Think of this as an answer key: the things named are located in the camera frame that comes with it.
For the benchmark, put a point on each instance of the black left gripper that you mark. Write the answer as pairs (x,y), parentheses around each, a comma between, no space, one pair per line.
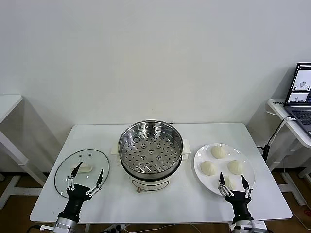
(79,191)

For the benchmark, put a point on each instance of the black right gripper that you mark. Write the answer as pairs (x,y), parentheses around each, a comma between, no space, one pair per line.
(239,201)

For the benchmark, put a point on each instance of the round glass lid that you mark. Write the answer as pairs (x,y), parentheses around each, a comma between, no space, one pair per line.
(85,179)

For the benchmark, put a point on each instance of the white steamed baozi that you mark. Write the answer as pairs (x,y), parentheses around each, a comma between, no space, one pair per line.
(235,167)
(218,152)
(230,182)
(207,168)

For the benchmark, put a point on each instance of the steel steamer basket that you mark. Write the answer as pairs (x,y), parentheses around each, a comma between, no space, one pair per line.
(150,150)

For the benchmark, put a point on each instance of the white round plate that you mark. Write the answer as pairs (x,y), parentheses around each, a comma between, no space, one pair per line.
(211,184)

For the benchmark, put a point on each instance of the white power strip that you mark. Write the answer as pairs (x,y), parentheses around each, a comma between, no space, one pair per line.
(117,228)

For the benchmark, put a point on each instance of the cream electric cooker pot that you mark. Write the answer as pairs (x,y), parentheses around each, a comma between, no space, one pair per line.
(150,183)

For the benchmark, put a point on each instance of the white laptop side table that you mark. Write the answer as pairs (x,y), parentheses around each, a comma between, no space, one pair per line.
(279,109)

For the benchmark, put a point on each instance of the white label sticker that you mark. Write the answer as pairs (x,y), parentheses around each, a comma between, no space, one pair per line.
(278,103)

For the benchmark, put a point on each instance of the grey open laptop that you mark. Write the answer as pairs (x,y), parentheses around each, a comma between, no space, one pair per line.
(300,111)

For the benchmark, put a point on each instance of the white empty side table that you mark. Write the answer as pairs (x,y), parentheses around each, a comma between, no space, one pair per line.
(9,102)

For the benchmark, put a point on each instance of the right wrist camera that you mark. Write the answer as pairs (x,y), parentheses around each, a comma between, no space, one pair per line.
(259,227)

